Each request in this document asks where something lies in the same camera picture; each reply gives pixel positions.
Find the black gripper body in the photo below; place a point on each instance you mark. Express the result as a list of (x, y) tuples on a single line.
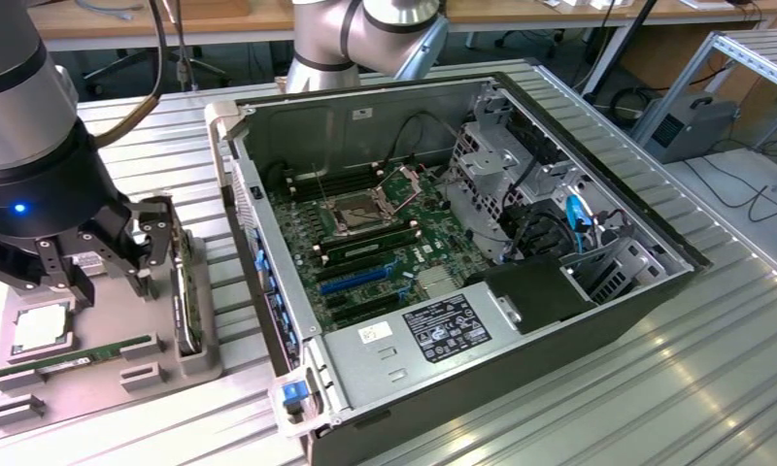
[(38, 199)]

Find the graphics card with black fan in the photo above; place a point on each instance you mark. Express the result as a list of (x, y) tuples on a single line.
[(187, 291)]

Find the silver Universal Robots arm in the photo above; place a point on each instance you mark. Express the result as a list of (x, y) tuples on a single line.
[(13, 121)]

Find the silver CPU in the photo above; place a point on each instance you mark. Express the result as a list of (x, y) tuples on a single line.
[(38, 327)]

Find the grey parts rack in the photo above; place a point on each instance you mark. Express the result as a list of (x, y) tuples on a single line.
[(103, 330)]

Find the green RAM stick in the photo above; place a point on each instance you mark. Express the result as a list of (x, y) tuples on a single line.
[(63, 363)]

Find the thin locking lever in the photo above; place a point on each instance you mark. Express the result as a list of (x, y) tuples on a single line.
[(319, 187)]

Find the silver office chair base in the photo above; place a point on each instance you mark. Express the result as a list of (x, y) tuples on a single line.
[(129, 60)]

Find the black long expansion slot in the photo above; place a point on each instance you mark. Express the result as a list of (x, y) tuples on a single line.
[(369, 308), (349, 273)]

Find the CPU socket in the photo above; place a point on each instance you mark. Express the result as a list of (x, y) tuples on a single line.
[(355, 216)]

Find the black short expansion slot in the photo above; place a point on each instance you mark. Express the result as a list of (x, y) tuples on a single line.
[(343, 302)]

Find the blue expansion slot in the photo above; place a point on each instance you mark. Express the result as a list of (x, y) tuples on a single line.
[(355, 284)]

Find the installed RAM stick with label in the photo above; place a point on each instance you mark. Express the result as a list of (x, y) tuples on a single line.
[(371, 251)]

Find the blue case latch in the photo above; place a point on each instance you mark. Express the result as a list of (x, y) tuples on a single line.
[(294, 393)]

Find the metal socket cover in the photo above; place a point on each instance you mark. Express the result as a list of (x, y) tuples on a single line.
[(409, 174)]

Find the silver power supply unit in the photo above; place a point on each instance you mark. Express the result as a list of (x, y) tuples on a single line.
[(375, 369)]

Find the green motherboard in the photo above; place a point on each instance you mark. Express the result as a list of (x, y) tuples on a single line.
[(439, 242)]

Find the silver chipset heatsink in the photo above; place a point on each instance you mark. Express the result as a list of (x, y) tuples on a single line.
[(439, 283)]

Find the silver metal drive cage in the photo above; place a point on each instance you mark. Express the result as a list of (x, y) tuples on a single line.
[(491, 160)]

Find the black plastic shroud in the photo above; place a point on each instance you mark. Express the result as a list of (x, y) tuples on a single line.
[(530, 291)]

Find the black office chair base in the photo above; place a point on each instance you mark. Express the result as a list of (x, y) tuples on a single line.
[(501, 40)]

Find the silver perforated disk bay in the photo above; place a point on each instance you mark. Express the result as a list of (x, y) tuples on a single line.
[(611, 279)]

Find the open black PC case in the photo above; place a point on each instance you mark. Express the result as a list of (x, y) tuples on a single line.
[(621, 330)]

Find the black slanted pole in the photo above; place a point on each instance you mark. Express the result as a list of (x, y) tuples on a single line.
[(619, 48)]

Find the small white box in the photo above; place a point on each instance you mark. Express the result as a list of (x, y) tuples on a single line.
[(611, 4)]

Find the wooden desk white frame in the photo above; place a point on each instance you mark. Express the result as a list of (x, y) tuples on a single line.
[(245, 24), (686, 12)]

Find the aluminium profile frame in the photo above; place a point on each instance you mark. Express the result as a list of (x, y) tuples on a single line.
[(750, 53)]

